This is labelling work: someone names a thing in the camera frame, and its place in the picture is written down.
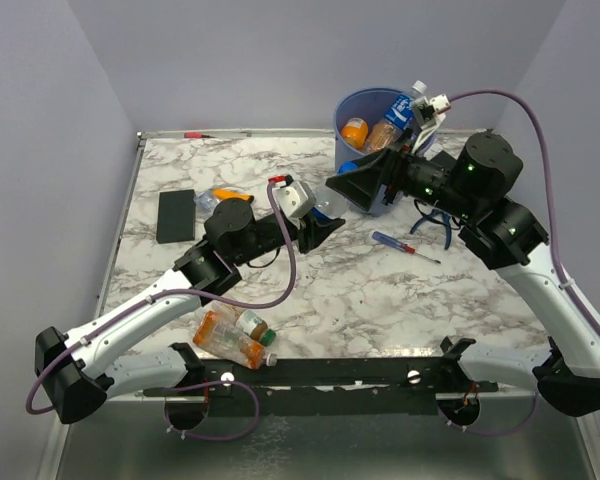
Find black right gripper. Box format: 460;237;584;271
327;124;479;221

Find Pepsi bottle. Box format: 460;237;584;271
312;182;350;220

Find small orange juice bottle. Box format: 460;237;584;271
360;119;403;154

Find blue label water bottle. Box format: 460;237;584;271
382;80;427;132

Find green cap bottle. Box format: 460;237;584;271
215;303;276;347

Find orange bottle white cap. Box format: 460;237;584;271
193;311;278;370

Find orange bottle front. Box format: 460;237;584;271
340;117;369;150

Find small clear crushed bottle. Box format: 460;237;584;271
194;190;220;212

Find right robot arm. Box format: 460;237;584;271
326;132;600;417

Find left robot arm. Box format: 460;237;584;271
25;199;345;424

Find blue plastic bin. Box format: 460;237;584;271
333;88;436;219

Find black box right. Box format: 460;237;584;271
431;151;456;170

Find black box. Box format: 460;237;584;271
156;189;196;244
431;151;456;170

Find orange utility knife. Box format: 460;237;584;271
212;189;254;203

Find black box left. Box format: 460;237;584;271
156;189;196;244

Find red marker pen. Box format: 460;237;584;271
183;131;216;139

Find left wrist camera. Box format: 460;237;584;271
273;175;316;221

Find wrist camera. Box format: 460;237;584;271
411;94;451;153
273;175;316;221

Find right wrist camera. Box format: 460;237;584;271
411;94;451;153

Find blue handled pliers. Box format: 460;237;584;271
409;209;453;250

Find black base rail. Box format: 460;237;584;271
82;344;486;419

